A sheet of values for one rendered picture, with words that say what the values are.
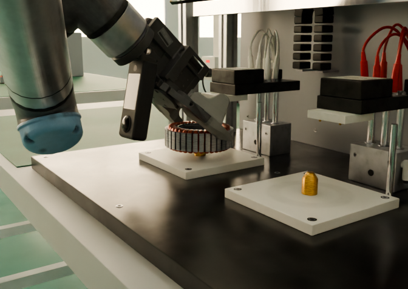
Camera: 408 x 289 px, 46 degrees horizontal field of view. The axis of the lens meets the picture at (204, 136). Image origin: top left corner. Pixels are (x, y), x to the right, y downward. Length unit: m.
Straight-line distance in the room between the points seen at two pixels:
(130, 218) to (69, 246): 0.09
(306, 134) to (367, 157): 0.27
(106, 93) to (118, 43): 1.49
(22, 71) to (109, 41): 0.18
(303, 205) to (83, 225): 0.26
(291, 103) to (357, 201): 0.41
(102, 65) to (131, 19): 4.89
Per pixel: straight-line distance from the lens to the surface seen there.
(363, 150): 0.70
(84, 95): 2.11
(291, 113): 0.97
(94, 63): 5.51
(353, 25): 0.87
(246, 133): 0.87
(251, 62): 0.86
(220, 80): 0.80
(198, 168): 0.70
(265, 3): 0.79
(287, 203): 0.57
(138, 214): 0.57
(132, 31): 0.66
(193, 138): 0.72
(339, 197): 0.60
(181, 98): 0.69
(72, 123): 0.59
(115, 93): 2.16
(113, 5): 0.65
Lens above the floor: 0.97
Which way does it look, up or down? 11 degrees down
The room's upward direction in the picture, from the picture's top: straight up
